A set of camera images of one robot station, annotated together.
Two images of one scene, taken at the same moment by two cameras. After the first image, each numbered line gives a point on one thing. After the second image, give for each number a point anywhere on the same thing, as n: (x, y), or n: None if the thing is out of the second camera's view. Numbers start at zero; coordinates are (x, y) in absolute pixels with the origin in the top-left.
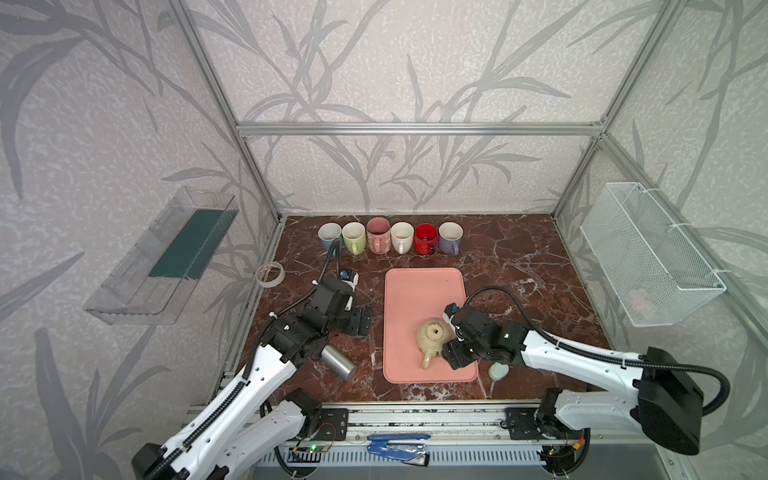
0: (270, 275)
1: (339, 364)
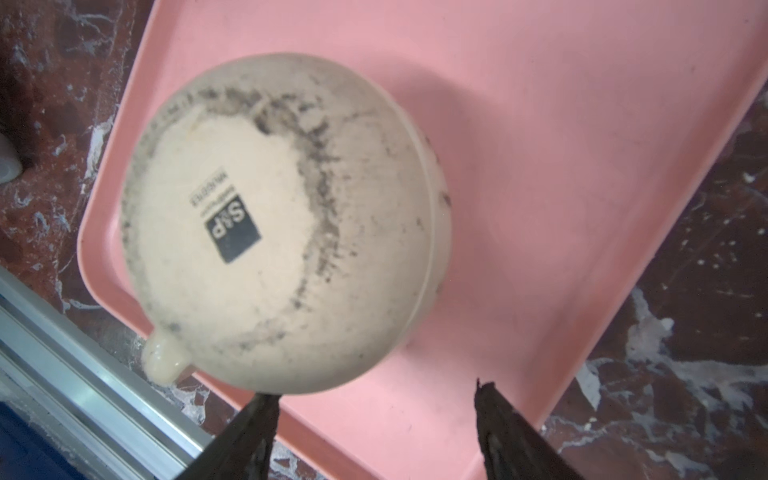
0: None
1: (11, 165)
